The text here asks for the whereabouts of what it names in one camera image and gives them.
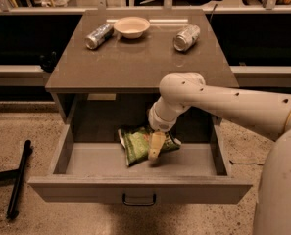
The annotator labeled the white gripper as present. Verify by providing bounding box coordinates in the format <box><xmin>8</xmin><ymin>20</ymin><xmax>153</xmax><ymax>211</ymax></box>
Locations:
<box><xmin>148</xmin><ymin>97</ymin><xmax>189</xmax><ymax>161</ymax></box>

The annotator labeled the green jalapeno chip bag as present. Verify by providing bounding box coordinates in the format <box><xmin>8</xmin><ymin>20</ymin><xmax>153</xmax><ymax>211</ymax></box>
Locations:
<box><xmin>118</xmin><ymin>125</ymin><xmax>181</xmax><ymax>166</ymax></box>

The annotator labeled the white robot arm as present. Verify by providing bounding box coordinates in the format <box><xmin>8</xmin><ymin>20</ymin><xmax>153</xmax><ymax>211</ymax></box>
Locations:
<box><xmin>149</xmin><ymin>73</ymin><xmax>291</xmax><ymax>235</ymax></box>

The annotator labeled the grey open top drawer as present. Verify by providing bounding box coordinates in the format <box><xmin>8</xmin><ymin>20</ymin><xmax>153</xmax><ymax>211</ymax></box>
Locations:
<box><xmin>28</xmin><ymin>124</ymin><xmax>252</xmax><ymax>204</ymax></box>

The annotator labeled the grey cabinet with counter top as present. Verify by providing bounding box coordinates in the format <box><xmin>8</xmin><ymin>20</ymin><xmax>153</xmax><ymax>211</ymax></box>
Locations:
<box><xmin>46</xmin><ymin>7</ymin><xmax>238</xmax><ymax>118</ymax></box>

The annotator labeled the green silver soda can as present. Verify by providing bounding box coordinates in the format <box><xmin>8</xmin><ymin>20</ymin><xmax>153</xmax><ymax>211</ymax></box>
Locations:
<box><xmin>173</xmin><ymin>24</ymin><xmax>201</xmax><ymax>52</ymax></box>

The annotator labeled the white paper bowl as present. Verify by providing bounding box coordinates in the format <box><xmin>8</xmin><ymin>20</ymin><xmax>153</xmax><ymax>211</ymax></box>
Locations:
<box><xmin>114</xmin><ymin>17</ymin><xmax>150</xmax><ymax>39</ymax></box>

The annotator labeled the blue silver soda can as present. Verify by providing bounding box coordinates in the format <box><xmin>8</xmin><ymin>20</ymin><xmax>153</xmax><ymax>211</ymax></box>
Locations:
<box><xmin>85</xmin><ymin>23</ymin><xmax>114</xmax><ymax>50</ymax></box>

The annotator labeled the black object beside cabinet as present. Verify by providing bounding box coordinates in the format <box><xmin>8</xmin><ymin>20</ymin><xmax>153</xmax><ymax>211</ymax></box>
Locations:
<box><xmin>39</xmin><ymin>52</ymin><xmax>57</xmax><ymax>73</ymax></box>

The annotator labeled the black stand leg left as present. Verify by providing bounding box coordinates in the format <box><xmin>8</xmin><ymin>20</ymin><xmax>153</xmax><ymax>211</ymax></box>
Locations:
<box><xmin>0</xmin><ymin>140</ymin><xmax>33</xmax><ymax>220</ymax></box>

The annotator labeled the black drawer handle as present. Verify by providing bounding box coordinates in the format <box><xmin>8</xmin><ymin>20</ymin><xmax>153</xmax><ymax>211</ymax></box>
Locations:
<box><xmin>121</xmin><ymin>194</ymin><xmax>157</xmax><ymax>207</ymax></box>

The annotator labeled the black floor cable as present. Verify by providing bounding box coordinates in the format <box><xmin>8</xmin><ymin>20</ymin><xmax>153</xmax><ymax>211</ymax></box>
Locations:
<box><xmin>228</xmin><ymin>160</ymin><xmax>266</xmax><ymax>167</ymax></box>

